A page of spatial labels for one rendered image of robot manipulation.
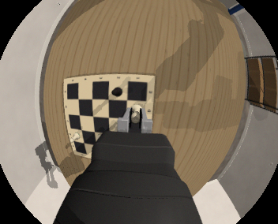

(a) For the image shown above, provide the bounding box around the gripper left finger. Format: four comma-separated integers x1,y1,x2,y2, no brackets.
117,107,133,133

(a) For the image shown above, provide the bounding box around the black and cream chessboard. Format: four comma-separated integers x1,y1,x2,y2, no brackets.
63,74,155,158

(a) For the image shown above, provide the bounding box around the black chess pawn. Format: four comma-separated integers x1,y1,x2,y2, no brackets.
111,88,122,97

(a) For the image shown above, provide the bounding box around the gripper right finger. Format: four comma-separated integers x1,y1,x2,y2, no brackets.
139,108,152,133

